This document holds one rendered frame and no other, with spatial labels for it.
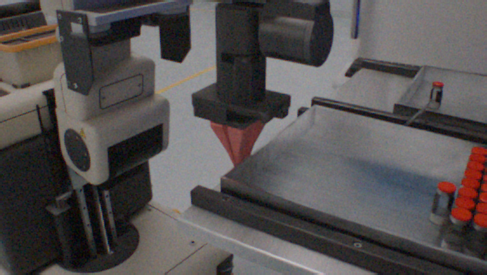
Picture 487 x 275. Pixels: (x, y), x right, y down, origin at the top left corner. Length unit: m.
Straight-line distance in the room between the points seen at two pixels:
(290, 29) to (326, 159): 0.25
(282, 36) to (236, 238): 0.21
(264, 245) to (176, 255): 0.92
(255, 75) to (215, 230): 0.17
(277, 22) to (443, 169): 0.33
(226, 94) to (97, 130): 0.50
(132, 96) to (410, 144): 0.63
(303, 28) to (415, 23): 0.93
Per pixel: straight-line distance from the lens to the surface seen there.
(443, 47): 1.36
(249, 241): 0.48
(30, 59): 1.23
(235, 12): 0.47
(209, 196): 0.51
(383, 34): 1.36
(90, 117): 0.99
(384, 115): 0.75
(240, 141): 0.51
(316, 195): 0.55
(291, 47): 0.44
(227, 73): 0.49
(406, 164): 0.65
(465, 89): 1.00
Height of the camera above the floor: 1.18
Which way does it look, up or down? 26 degrees down
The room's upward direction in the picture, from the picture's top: straight up
